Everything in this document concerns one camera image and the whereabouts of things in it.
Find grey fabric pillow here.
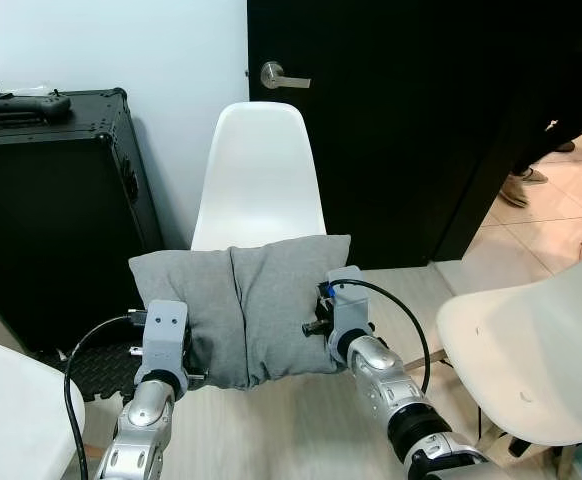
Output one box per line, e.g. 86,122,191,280
129,235,354,391

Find white plastic shell chair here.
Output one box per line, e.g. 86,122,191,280
436,245,582,480
0,333,88,480
189,102,328,252

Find black studded floor mat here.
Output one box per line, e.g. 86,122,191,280
31,345,144,404

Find black flight case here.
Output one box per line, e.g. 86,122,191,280
0,88,165,353

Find black door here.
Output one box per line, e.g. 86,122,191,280
248,0,582,272

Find person in black trousers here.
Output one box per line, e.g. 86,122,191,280
499,0,582,210

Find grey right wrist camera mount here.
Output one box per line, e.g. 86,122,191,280
326,265,373,337

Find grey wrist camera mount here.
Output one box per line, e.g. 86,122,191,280
143,300,191,377
326,265,373,337

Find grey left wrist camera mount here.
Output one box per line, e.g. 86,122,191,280
143,300,191,377

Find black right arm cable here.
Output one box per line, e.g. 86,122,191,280
319,277,433,397

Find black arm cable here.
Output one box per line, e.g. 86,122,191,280
319,277,433,397
63,309,150,480

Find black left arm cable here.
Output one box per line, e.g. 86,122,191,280
63,309,150,480

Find silver door lever handle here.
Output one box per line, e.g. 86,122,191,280
260,61,313,92

